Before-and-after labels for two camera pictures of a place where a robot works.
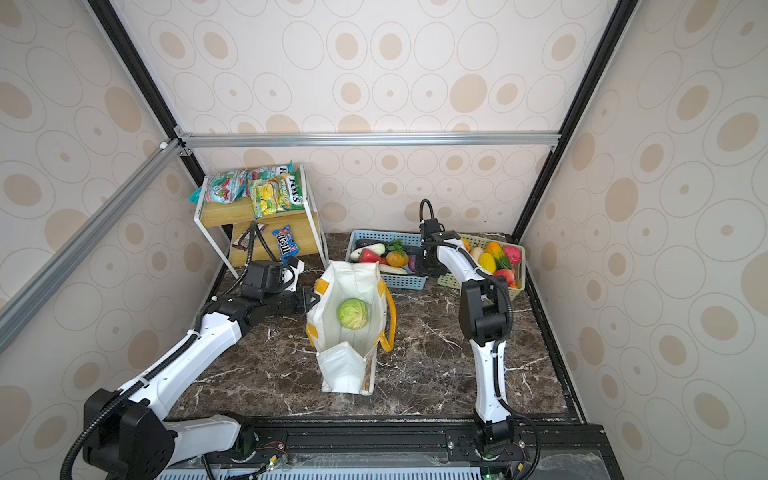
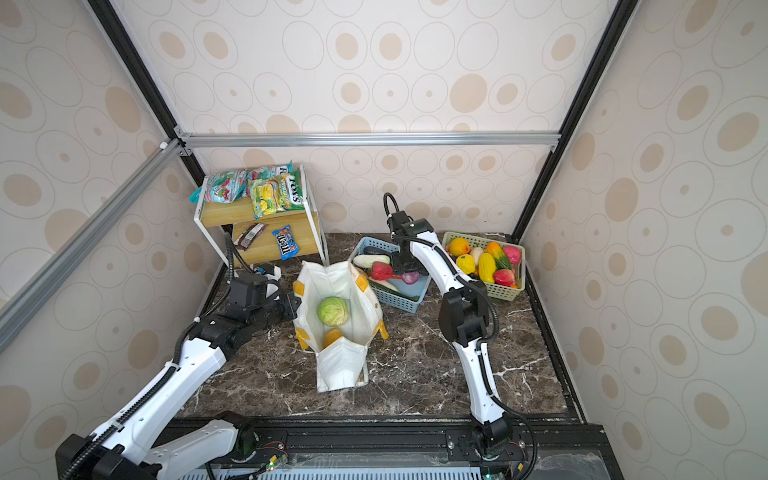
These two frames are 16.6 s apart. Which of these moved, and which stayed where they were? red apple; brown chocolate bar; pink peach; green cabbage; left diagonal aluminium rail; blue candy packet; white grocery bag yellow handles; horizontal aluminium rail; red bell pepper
Moved: red bell pepper; green cabbage; white grocery bag yellow handles
Stayed: horizontal aluminium rail; left diagonal aluminium rail; brown chocolate bar; red apple; blue candy packet; pink peach
